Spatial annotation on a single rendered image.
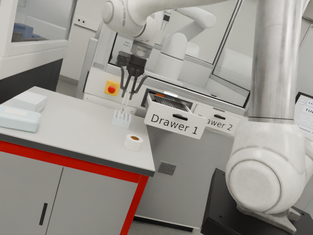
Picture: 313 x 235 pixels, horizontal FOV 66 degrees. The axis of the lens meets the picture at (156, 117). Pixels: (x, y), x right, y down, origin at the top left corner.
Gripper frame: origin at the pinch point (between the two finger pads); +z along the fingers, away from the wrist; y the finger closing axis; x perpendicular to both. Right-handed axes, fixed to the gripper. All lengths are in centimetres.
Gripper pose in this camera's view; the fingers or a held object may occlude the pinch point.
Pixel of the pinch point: (125, 98)
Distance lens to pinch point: 114.1
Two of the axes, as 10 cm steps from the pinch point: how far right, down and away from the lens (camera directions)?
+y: 9.4, 2.9, 1.8
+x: -0.8, -3.1, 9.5
